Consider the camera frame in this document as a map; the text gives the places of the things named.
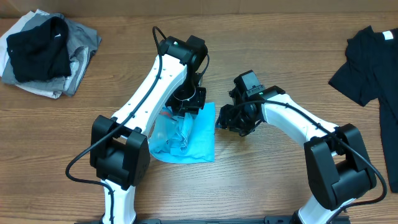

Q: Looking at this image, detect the light blue t-shirt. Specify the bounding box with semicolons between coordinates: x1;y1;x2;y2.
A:
149;103;216;164

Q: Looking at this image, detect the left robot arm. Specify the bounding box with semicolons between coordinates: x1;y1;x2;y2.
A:
90;53;206;223

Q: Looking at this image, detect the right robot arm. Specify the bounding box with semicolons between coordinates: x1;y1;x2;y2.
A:
216;91;378;223

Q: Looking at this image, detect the folded grey garment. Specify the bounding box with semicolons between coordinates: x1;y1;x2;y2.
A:
1;13;101;96

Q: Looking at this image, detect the black t-shirt on right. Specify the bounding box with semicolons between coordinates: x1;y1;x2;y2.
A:
329;26;397;193

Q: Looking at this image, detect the folded black garment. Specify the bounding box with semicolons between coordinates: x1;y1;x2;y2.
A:
6;17;71;83

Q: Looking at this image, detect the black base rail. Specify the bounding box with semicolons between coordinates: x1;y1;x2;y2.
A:
74;215;351;224

